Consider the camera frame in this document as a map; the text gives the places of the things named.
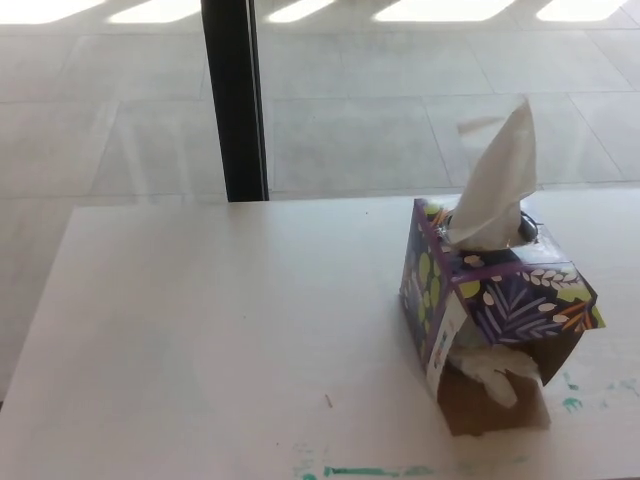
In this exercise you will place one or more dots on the white facial tissue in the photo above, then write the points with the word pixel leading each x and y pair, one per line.
pixel 497 190

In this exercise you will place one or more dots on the purple floral tissue box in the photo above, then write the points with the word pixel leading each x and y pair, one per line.
pixel 520 295

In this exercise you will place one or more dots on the crumpled white tissue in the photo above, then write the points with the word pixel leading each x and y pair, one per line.
pixel 487 370

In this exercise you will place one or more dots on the black window frame post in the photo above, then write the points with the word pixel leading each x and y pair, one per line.
pixel 232 100

